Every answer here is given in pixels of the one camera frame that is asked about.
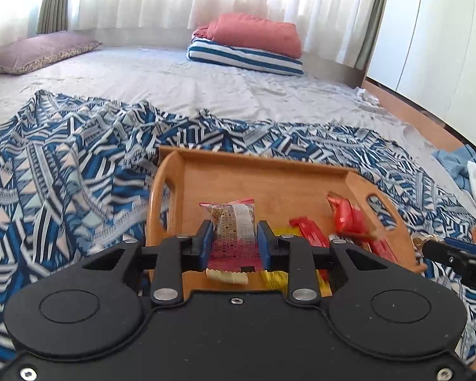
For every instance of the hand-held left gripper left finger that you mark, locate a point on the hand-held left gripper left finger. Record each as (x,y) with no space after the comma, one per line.
(205,246)

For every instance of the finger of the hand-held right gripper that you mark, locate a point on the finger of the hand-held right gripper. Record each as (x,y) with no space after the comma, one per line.
(440,252)
(462,246)

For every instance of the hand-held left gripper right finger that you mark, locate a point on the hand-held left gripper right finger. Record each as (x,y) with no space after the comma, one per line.
(265,246)

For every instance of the golden snack packet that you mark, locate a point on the golden snack packet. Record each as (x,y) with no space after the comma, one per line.
(419,241)

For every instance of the peanut packet with clear window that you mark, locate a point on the peanut packet with clear window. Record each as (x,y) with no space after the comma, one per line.
(234,242)

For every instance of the yellow snack packet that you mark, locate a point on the yellow snack packet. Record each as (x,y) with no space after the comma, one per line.
(275,280)

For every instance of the beige nougat packet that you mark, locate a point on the beige nougat packet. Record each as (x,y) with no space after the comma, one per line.
(226,276)

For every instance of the bright red nut packet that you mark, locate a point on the bright red nut packet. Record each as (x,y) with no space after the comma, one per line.
(309,232)

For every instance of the long red stick packet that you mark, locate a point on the long red stick packet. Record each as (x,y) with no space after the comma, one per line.
(380,251)

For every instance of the dark red snack packet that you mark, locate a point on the dark red snack packet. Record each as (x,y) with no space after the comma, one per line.
(349,214)

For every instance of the light blue cloth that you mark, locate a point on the light blue cloth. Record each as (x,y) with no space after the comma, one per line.
(450,162)

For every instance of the blue white patterned blanket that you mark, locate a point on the blue white patterned blanket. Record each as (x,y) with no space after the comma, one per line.
(63,174)

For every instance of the grey bed sheet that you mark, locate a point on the grey bed sheet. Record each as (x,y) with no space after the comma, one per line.
(162,75)

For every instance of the blue white striped pillow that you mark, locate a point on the blue white striped pillow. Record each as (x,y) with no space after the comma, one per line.
(242,57)

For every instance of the white wardrobe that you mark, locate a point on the white wardrobe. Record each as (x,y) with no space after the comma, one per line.
(432,39)

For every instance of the red pillow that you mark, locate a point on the red pillow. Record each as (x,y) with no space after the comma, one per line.
(258,33)

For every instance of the green curtain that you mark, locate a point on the green curtain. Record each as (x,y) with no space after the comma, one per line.
(53,0)
(375,16)

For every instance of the white sheer curtain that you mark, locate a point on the white sheer curtain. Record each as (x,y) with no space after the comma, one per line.
(182,0)

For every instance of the purple pillow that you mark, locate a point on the purple pillow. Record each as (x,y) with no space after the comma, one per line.
(43,49)

